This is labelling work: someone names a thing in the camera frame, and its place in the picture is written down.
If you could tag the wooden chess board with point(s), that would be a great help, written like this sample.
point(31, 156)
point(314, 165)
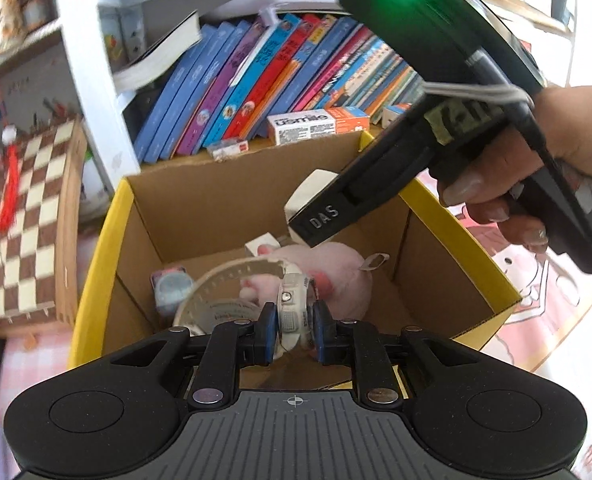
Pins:
point(31, 210)

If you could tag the row of colourful books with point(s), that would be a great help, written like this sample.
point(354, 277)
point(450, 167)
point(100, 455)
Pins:
point(216, 90)

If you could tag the small red and white box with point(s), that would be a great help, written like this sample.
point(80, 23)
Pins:
point(231, 149)

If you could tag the white bookshelf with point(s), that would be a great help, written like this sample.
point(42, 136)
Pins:
point(83, 60)

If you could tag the red tassel ornament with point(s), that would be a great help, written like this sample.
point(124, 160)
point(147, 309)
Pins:
point(8, 190)

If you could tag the cardboard box with yellow rim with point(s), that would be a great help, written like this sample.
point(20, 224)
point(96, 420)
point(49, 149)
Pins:
point(141, 240)

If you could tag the pink table cloth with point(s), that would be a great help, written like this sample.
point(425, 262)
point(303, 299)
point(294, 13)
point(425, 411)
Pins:
point(525, 300)

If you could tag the small pink and blue box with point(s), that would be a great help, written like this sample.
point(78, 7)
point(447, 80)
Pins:
point(168, 287)

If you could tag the white and orange carton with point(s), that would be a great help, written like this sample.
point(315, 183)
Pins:
point(301, 127)

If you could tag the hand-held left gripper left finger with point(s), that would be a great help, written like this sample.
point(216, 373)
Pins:
point(267, 330)

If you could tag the person's right hand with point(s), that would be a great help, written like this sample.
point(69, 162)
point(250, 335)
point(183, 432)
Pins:
point(575, 130)

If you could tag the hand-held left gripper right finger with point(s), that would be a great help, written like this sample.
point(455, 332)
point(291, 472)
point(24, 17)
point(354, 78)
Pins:
point(322, 332)

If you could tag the white wristwatch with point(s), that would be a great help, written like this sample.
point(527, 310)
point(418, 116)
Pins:
point(291, 310)

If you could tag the thick white paperback book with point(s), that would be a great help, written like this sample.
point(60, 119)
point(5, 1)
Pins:
point(161, 55)

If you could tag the pink plush toy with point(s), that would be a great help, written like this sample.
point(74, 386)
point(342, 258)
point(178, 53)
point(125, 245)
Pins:
point(341, 280)

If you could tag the small white and orange box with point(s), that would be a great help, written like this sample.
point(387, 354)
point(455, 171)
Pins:
point(395, 114)

